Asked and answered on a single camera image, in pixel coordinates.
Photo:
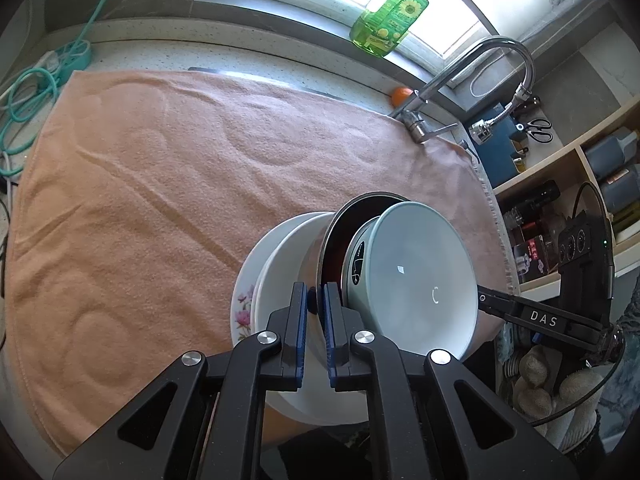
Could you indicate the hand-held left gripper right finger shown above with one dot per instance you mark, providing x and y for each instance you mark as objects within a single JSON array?
[{"x": 328, "y": 330}]

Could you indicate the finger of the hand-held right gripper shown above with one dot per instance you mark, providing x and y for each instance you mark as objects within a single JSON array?
[{"x": 515, "y": 307}]

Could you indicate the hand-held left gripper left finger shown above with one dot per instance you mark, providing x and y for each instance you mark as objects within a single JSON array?
[{"x": 301, "y": 330}]

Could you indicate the white pink-flower plate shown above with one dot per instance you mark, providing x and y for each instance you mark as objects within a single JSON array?
[{"x": 245, "y": 305}]

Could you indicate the white leaf-pattern plate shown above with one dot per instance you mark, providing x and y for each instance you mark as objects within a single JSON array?
[{"x": 285, "y": 270}]

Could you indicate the plain steel bowl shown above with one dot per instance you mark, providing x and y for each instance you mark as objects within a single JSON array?
[{"x": 320, "y": 260}]

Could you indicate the light blue ceramic bowl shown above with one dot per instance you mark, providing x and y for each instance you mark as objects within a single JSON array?
[{"x": 415, "y": 270}]

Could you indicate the person's right hand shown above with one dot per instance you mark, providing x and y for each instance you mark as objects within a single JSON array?
[{"x": 530, "y": 385}]

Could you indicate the red printed box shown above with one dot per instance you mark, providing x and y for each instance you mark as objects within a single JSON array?
[{"x": 537, "y": 255}]

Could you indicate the black bottle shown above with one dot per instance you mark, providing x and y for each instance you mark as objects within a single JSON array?
[{"x": 535, "y": 195}]

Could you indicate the wooden shelf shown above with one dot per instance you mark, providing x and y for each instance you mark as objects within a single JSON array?
[{"x": 545, "y": 166}]

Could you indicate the blue knife holder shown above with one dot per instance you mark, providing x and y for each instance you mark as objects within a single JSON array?
[{"x": 495, "y": 160}]

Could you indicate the pink towel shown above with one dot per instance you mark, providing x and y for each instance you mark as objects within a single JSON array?
[{"x": 150, "y": 185}]

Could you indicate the chrome faucet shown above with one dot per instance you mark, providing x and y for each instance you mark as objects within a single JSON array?
[{"x": 435, "y": 82}]

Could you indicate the orange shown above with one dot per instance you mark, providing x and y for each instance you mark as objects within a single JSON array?
[{"x": 402, "y": 96}]

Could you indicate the green dish soap bottle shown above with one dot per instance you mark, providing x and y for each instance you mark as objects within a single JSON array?
[{"x": 395, "y": 15}]

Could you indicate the teal round power strip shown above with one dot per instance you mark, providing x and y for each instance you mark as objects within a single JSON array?
[{"x": 75, "y": 57}]

